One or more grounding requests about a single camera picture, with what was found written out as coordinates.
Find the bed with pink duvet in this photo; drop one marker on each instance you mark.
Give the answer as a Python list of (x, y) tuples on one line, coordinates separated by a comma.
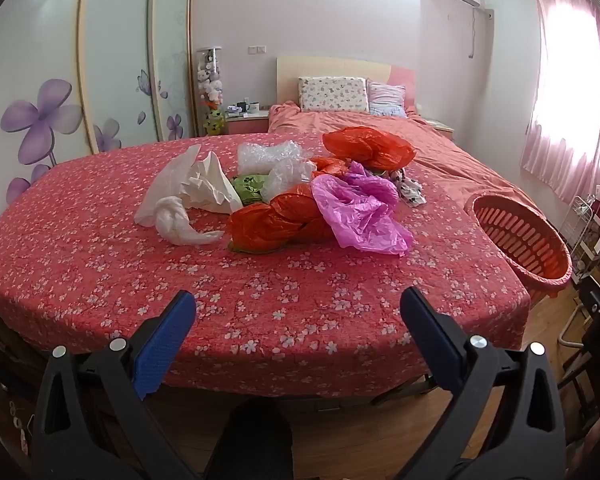
[(330, 67)]

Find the white plastic bag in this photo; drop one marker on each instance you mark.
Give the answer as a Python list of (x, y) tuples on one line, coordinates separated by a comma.
[(172, 220)]

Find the striped pink pillow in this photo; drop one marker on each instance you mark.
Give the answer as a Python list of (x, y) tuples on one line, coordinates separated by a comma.
[(387, 97)]

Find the red floral tablecloth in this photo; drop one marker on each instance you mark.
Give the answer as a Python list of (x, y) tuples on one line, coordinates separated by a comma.
[(105, 270)]

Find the pink curtain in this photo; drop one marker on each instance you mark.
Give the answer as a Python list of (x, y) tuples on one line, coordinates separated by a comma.
[(565, 110)]

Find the red plastic laundry basket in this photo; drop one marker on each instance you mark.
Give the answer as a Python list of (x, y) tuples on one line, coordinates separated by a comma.
[(530, 265)]

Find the pink nightstand with mug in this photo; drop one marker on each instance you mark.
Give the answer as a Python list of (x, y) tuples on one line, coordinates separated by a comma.
[(245, 125)]

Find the dark wooden chair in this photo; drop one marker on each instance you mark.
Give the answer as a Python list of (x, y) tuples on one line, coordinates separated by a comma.
[(575, 385)]

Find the green packet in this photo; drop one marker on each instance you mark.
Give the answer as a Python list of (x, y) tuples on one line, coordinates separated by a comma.
[(247, 187)]

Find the person's black trouser leg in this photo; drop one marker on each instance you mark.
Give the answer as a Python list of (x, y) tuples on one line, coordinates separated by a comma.
[(250, 440)]

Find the white metal tube frame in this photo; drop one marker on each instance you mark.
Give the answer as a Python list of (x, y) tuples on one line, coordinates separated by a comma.
[(567, 327)]

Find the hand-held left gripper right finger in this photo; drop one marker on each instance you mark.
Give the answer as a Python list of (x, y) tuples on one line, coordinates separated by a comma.
[(430, 335)]

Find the clear bubble wrap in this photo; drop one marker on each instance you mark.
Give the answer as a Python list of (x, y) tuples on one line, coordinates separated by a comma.
[(265, 157)]

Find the clear plastic bag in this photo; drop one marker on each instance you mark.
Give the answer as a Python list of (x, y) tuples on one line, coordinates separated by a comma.
[(287, 177)]

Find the pink duvet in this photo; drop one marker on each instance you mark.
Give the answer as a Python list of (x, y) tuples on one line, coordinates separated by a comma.
[(430, 150)]

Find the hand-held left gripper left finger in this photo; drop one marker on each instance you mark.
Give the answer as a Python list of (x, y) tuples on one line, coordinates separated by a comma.
[(162, 345)]

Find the white mug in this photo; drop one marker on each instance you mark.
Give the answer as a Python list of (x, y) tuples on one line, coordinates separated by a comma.
[(253, 107)]

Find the plush toy hanging organizer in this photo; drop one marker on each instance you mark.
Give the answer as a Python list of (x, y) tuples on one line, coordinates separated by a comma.
[(211, 85)]

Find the pink plastic bag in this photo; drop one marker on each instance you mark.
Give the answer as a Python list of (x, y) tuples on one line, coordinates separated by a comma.
[(360, 215)]

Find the wardrobe with purple flowers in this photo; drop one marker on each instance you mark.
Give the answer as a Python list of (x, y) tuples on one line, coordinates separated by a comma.
[(115, 60)]

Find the floral pillow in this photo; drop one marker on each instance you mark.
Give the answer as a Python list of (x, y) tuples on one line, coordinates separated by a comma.
[(332, 94)]

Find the small red plastic bag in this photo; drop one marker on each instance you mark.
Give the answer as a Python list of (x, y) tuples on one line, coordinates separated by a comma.
[(330, 166)]

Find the patterned cloth piece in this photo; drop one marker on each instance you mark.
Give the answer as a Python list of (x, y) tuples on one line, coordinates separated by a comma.
[(410, 190)]

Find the white air conditioner pipe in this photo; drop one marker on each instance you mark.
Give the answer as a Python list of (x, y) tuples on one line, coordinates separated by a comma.
[(472, 35)]

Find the white wall switch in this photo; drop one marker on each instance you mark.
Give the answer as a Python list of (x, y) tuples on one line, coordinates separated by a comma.
[(256, 49)]

